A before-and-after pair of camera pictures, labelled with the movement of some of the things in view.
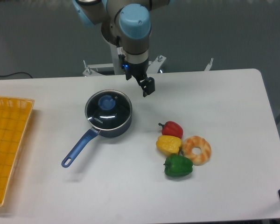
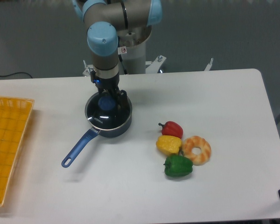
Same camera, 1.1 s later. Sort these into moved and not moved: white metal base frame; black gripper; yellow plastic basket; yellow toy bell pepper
Moved: black gripper
Not moved: white metal base frame; yellow plastic basket; yellow toy bell pepper
